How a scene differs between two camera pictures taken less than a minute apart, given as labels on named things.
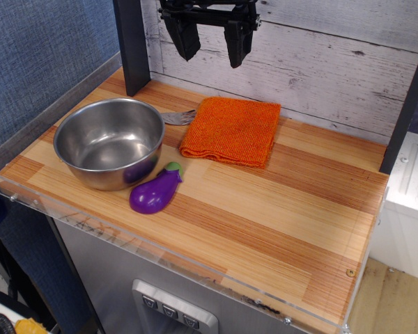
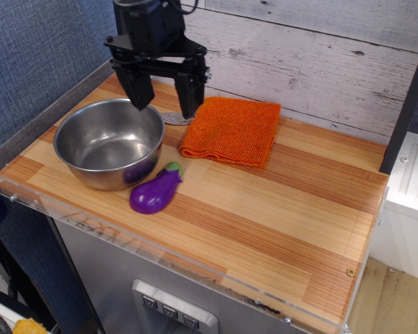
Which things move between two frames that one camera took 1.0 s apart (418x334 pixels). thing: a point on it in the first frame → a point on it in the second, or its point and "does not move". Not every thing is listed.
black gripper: (239, 37) → (151, 37)
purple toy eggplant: (152, 197) does not move
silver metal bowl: (109, 144) does not move
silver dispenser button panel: (157, 311) does not move
